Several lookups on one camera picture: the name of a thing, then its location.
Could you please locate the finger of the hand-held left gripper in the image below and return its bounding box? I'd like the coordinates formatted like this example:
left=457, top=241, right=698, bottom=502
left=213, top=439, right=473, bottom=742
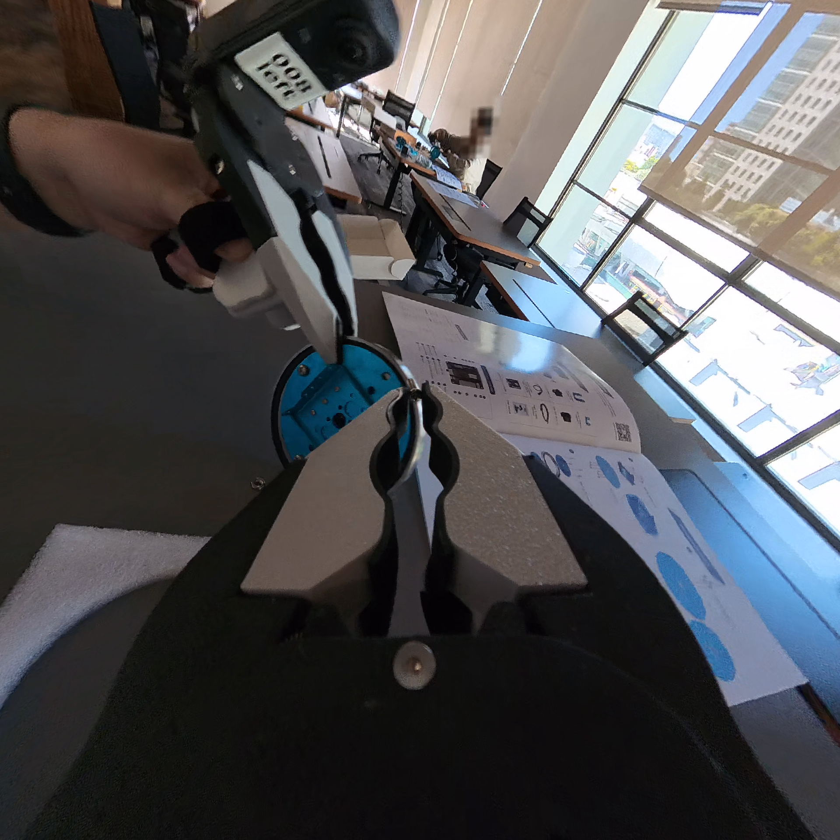
left=211, top=159, right=349, bottom=366
left=305, top=205, right=361, bottom=342

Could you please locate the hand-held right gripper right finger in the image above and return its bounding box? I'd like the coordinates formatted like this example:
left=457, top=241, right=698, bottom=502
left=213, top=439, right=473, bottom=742
left=417, top=382, right=588, bottom=636

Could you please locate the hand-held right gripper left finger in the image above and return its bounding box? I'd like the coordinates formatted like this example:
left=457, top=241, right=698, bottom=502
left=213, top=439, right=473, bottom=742
left=239, top=387, right=411, bottom=636

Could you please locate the blue disc with metal rim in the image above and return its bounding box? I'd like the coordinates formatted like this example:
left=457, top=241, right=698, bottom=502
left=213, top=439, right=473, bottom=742
left=270, top=336, right=424, bottom=483

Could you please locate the white foam frame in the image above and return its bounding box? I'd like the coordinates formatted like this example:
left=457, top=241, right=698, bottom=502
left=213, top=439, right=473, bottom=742
left=0, top=523, right=211, bottom=706

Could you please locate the light office desk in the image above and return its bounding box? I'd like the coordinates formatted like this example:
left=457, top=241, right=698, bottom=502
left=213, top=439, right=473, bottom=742
left=285, top=108, right=364, bottom=204

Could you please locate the wood-edged office desk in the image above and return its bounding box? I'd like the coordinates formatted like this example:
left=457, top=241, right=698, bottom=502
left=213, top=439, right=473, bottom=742
left=479, top=259, right=605, bottom=329
left=410, top=172, right=542, bottom=309

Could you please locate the dark desk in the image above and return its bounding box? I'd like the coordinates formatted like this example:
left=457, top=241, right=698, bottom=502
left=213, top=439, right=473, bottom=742
left=0, top=230, right=840, bottom=840

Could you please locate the person's left hand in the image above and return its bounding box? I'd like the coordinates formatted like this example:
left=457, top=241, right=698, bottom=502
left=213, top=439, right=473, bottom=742
left=12, top=113, right=255, bottom=286

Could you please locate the white cardboard box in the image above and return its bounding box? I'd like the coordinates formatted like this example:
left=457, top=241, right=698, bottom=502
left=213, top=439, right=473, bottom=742
left=338, top=213, right=417, bottom=283

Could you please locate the printed instruction manual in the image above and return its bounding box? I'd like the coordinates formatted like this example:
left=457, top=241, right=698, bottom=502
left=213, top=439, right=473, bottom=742
left=382, top=290, right=808, bottom=708

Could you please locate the large grid window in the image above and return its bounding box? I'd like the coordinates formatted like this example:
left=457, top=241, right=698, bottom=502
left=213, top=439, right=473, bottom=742
left=535, top=0, right=840, bottom=546

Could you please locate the black frame chair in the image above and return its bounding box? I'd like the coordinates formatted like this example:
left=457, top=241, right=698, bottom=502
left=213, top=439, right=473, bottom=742
left=600, top=290, right=689, bottom=367

